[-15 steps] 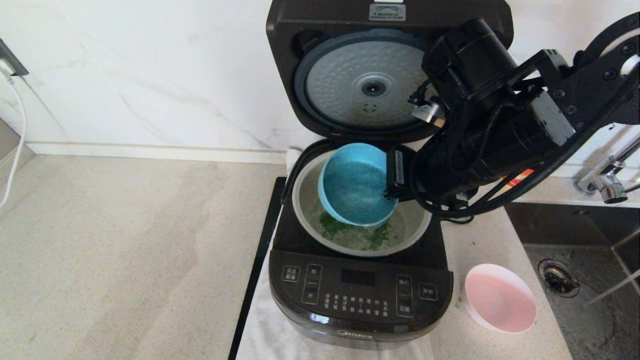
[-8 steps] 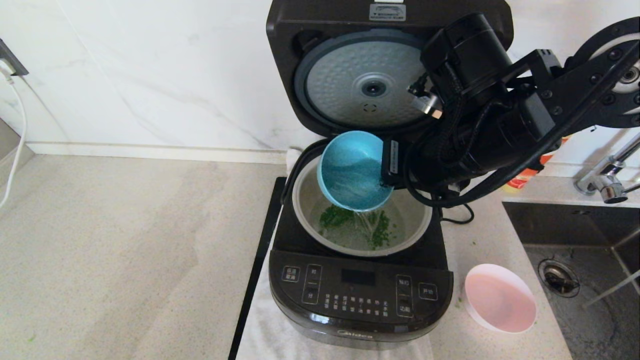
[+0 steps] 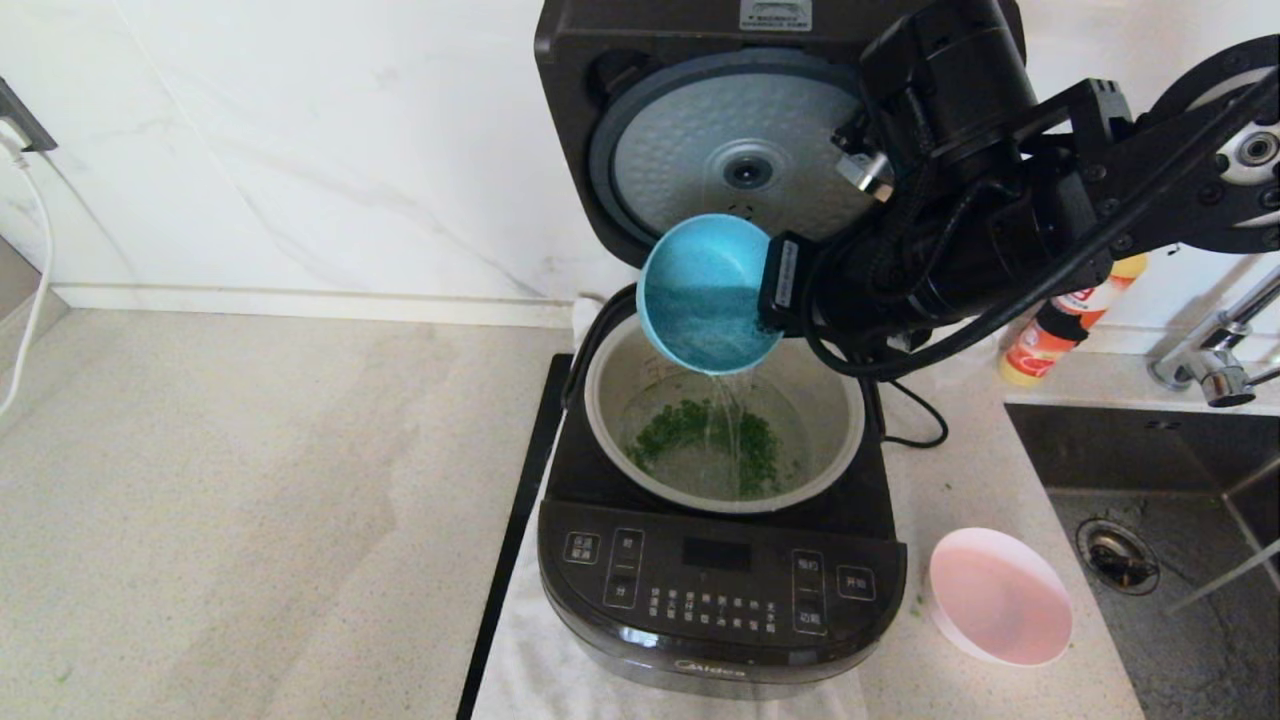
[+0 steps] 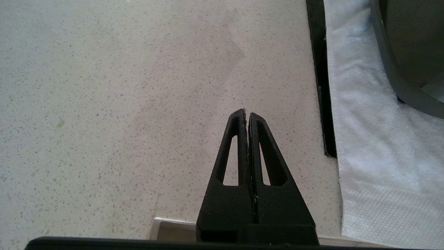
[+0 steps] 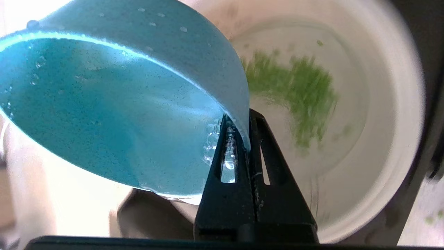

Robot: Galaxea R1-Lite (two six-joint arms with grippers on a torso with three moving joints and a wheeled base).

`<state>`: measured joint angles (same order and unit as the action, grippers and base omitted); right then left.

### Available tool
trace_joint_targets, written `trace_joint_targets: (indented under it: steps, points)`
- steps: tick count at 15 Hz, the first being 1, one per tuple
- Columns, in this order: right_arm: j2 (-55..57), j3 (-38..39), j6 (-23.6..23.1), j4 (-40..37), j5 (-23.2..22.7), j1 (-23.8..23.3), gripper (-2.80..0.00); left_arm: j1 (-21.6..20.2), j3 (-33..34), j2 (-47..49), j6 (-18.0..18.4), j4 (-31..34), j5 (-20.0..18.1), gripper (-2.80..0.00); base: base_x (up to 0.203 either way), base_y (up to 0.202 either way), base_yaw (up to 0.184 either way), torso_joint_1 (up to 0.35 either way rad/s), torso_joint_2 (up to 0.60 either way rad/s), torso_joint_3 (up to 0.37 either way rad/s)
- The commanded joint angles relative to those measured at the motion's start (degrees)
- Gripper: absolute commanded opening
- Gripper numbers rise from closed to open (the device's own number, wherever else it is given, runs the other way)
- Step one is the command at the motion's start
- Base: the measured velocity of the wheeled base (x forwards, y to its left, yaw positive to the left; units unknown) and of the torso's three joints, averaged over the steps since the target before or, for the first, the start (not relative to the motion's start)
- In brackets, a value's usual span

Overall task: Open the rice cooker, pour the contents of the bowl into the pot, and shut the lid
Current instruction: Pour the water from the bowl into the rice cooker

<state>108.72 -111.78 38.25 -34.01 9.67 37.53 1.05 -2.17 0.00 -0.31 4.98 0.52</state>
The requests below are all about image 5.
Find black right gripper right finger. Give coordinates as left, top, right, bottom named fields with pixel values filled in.
left=248, top=109, right=319, bottom=243

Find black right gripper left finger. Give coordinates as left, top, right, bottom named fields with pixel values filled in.
left=194, top=114, right=257, bottom=241

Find chopped green vegetables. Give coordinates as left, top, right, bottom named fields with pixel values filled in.
left=241, top=40, right=339, bottom=150

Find teal round bin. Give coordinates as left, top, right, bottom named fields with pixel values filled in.
left=0, top=0, right=251, bottom=205

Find grey rice cooker inner pot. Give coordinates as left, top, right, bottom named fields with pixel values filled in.
left=180, top=0, right=426, bottom=243

